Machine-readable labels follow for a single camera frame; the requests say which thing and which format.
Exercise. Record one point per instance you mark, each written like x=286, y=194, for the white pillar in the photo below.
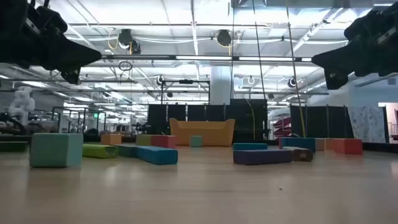
x=220, y=85

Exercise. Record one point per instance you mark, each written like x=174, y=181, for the pale wood medium block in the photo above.
x=320, y=144

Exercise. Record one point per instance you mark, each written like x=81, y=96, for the black gantry frame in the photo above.
x=186, y=81

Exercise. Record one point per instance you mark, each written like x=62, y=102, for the blue medium block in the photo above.
x=297, y=143

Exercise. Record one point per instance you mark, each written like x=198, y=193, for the natural wood long block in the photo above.
x=303, y=154

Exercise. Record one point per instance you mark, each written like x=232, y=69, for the overhead frame bar with light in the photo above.
x=202, y=58

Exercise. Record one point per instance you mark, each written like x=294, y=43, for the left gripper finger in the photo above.
x=73, y=77
x=71, y=54

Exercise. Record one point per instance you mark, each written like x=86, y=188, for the orange small cube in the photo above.
x=111, y=139

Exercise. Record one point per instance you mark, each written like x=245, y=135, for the red shelf rack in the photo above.
x=281, y=126

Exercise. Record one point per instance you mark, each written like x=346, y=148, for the yellow plastic bin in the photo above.
x=214, y=132

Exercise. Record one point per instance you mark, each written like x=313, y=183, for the small black ceiling reel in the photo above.
x=291, y=82
x=160, y=80

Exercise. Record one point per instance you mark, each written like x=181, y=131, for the patterned white cloth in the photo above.
x=367, y=124

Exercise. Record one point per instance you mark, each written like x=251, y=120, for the lime green long block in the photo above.
x=99, y=151

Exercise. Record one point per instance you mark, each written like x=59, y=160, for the black tall cabinet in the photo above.
x=245, y=121

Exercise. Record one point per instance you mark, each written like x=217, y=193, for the teal long block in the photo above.
x=127, y=151

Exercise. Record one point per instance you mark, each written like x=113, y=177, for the white humanoid robot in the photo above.
x=21, y=104

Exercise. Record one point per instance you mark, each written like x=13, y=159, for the black partition screen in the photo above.
x=321, y=123
x=158, y=118

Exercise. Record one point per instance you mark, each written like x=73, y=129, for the light green medium block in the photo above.
x=143, y=140

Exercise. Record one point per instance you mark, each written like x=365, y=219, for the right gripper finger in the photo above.
x=335, y=81
x=339, y=57

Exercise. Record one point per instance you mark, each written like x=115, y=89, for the black table frame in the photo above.
x=379, y=147

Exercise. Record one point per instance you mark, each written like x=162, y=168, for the dark blue long block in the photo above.
x=262, y=157

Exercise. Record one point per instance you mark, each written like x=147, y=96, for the orange block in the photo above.
x=329, y=143

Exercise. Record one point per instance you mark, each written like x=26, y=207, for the orange-red medium block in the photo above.
x=349, y=146
x=164, y=141

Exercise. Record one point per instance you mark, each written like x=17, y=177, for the black metal frame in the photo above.
x=77, y=108

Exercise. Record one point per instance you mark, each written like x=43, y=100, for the light blue small cube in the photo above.
x=56, y=151
x=196, y=141

